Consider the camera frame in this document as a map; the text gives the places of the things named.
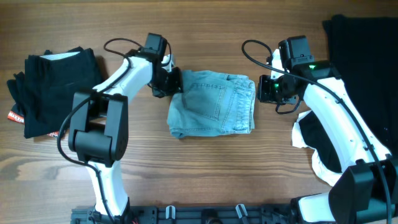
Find left black cable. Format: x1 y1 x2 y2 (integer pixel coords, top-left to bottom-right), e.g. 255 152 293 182
56 37 144 224

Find black garment stack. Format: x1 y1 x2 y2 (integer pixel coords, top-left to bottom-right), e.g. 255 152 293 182
7 47 103 139

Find orange Maxxis label card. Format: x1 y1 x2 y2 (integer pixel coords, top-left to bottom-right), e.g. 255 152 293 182
7 111 59 138

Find right black cable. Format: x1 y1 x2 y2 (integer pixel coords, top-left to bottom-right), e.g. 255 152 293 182
241 39 392 224

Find light blue denim shorts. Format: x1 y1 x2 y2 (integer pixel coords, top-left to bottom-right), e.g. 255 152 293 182
167 70 256 139

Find black shirt with logo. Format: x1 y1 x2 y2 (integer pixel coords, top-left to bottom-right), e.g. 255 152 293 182
322 14 397 153

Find white and black garment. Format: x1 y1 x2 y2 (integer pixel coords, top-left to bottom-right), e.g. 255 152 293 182
292 110 342 186

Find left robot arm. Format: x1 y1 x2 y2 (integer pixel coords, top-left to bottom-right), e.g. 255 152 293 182
59 33 182 223

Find black cable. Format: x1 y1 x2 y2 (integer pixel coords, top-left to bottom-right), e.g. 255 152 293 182
56 37 144 224
241 39 392 224

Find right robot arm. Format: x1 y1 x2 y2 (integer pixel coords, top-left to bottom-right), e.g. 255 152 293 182
257 36 397 223

